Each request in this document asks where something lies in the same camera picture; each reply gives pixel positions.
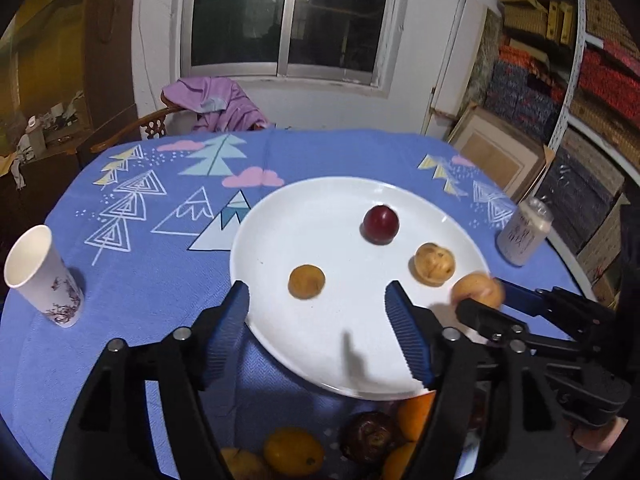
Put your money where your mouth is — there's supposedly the dark purple mangosteen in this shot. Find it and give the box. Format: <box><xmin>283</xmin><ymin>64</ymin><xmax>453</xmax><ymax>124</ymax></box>
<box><xmin>340</xmin><ymin>411</ymin><xmax>405</xmax><ymax>465</ymax></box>

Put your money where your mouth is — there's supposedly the white drink can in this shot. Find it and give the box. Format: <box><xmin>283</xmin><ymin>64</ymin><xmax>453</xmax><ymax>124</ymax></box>
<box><xmin>496</xmin><ymin>196</ymin><xmax>555</xmax><ymax>267</ymax></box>

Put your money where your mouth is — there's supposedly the wooden cabinet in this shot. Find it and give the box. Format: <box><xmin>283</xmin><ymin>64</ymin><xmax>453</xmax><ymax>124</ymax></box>
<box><xmin>0</xmin><ymin>0</ymin><xmax>140</xmax><ymax>241</ymax></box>

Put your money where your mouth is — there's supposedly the pale yellow round fruit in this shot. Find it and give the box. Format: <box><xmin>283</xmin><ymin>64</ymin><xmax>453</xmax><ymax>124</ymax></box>
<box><xmin>451</xmin><ymin>271</ymin><xmax>504</xmax><ymax>311</ymax></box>

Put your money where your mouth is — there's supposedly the person's right hand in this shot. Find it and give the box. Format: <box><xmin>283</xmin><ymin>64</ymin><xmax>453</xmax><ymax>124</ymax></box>
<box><xmin>570</xmin><ymin>417</ymin><xmax>628</xmax><ymax>466</ymax></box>

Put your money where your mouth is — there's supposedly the stack of dark grey boxes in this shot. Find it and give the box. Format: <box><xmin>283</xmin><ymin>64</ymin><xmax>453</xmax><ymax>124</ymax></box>
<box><xmin>537</xmin><ymin>130</ymin><xmax>628</xmax><ymax>258</ymax></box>

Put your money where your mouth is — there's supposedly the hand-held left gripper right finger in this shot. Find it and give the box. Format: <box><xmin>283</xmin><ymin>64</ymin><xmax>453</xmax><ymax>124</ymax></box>
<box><xmin>384</xmin><ymin>280</ymin><xmax>583</xmax><ymax>480</ymax></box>

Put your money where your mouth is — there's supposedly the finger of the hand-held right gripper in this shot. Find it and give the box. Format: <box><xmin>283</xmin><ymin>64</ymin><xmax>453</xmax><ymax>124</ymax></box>
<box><xmin>497</xmin><ymin>279</ymin><xmax>551</xmax><ymax>313</ymax></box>
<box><xmin>455</xmin><ymin>299</ymin><xmax>531</xmax><ymax>348</ymax></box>

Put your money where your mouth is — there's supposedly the sliding glass window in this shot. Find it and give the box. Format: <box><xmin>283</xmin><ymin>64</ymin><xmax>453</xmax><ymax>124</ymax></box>
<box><xmin>180</xmin><ymin>0</ymin><xmax>413</xmax><ymax>93</ymax></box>

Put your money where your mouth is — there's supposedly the dark red plum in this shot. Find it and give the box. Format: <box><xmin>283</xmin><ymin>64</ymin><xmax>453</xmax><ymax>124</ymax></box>
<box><xmin>362</xmin><ymin>204</ymin><xmax>400</xmax><ymax>246</ymax></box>

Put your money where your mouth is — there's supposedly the blue printed tablecloth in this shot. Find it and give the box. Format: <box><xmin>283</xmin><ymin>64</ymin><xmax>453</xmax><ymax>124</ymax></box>
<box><xmin>0</xmin><ymin>127</ymin><xmax>596</xmax><ymax>480</ymax></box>

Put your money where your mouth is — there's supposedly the wooden picture frame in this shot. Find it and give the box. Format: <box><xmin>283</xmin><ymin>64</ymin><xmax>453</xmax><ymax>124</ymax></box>
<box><xmin>446</xmin><ymin>102</ymin><xmax>557</xmax><ymax>202</ymax></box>

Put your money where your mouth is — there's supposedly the white floral paper cup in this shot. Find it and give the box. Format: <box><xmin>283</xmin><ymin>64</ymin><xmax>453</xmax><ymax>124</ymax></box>
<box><xmin>4</xmin><ymin>225</ymin><xmax>85</xmax><ymax>329</ymax></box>

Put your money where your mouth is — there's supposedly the stack of blue patterned boxes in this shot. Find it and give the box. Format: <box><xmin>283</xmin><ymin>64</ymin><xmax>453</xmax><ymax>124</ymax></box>
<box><xmin>484</xmin><ymin>45</ymin><xmax>568</xmax><ymax>143</ymax></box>

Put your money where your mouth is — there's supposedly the white leaning board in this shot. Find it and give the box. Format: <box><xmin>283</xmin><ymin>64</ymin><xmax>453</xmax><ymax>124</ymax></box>
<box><xmin>419</xmin><ymin>0</ymin><xmax>468</xmax><ymax>137</ymax></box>

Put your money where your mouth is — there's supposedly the white metal shelf rack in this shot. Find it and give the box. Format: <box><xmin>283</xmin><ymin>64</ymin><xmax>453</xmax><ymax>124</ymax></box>
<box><xmin>550</xmin><ymin>0</ymin><xmax>640</xmax><ymax>191</ymax></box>

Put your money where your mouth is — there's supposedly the stack of red patterned boxes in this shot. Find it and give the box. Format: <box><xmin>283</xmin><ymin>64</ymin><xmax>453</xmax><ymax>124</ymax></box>
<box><xmin>580</xmin><ymin>45</ymin><xmax>640</xmax><ymax>111</ymax></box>

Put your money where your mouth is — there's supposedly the yellow brown spotted fruit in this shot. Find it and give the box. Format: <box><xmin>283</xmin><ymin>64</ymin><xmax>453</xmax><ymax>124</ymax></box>
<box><xmin>414</xmin><ymin>242</ymin><xmax>456</xmax><ymax>287</ymax></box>

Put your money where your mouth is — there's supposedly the small brown round fruit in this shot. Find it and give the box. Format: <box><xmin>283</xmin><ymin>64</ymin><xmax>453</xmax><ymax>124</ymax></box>
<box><xmin>288</xmin><ymin>264</ymin><xmax>326</xmax><ymax>301</ymax></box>

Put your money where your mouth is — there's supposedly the purple garment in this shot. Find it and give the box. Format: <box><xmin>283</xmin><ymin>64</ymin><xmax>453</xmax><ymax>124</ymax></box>
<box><xmin>161</xmin><ymin>76</ymin><xmax>273</xmax><ymax>133</ymax></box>

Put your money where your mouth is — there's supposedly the stack of woven straw boxes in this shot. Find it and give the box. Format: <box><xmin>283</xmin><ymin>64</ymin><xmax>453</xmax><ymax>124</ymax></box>
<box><xmin>499</xmin><ymin>0</ymin><xmax>578</xmax><ymax>48</ymax></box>

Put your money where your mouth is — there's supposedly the white round plate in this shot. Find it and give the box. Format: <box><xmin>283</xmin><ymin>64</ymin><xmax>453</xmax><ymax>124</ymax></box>
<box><xmin>229</xmin><ymin>176</ymin><xmax>493</xmax><ymax>401</ymax></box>

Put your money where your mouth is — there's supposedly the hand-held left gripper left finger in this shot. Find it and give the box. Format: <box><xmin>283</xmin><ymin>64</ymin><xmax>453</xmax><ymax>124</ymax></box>
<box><xmin>51</xmin><ymin>280</ymin><xmax>251</xmax><ymax>480</ymax></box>

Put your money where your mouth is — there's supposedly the wooden chair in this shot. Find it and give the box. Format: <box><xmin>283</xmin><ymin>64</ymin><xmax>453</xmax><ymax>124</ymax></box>
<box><xmin>90</xmin><ymin>105</ymin><xmax>186</xmax><ymax>156</ymax></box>

